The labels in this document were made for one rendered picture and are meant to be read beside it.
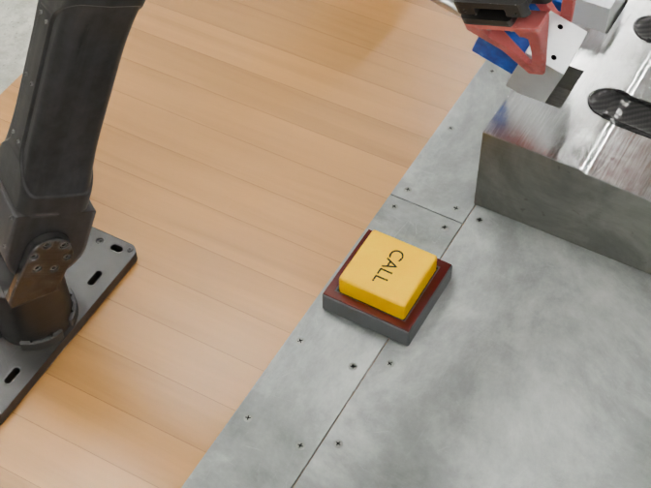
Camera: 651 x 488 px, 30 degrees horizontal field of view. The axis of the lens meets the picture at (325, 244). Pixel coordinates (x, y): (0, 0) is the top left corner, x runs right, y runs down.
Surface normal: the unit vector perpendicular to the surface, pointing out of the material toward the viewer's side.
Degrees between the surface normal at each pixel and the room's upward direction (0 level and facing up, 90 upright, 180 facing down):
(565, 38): 20
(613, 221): 90
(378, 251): 0
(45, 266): 90
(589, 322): 0
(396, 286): 0
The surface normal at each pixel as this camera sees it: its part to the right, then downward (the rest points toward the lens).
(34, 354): -0.01, -0.64
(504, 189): -0.49, 0.68
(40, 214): 0.42, 0.69
